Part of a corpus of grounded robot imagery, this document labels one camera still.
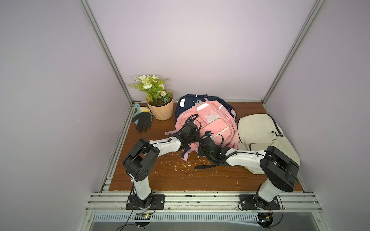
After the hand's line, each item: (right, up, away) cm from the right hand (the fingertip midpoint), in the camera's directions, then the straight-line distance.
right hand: (200, 140), depth 89 cm
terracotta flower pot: (-26, +18, +11) cm, 33 cm away
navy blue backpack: (-9, +28, +29) cm, 41 cm away
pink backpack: (+10, +14, +9) cm, 19 cm away
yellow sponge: (-43, +21, +25) cm, 54 cm away
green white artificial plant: (-30, +35, +3) cm, 46 cm away
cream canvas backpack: (+40, +4, +10) cm, 42 cm away
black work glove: (-41, +11, +18) cm, 46 cm away
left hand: (+2, +3, +3) cm, 5 cm away
